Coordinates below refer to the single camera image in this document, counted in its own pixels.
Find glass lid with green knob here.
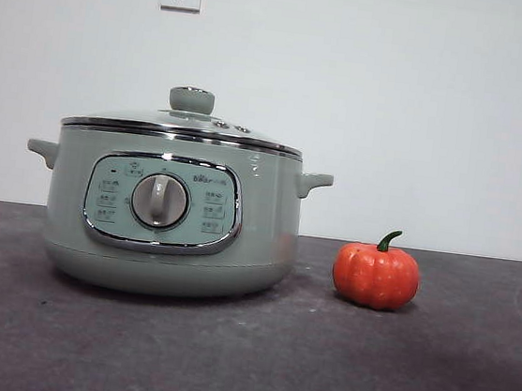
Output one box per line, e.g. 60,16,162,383
59,72,308,157

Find orange toy pumpkin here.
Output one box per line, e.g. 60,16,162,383
328,223,426,316

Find pale green electric pot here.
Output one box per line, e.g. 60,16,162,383
12,119,337,314

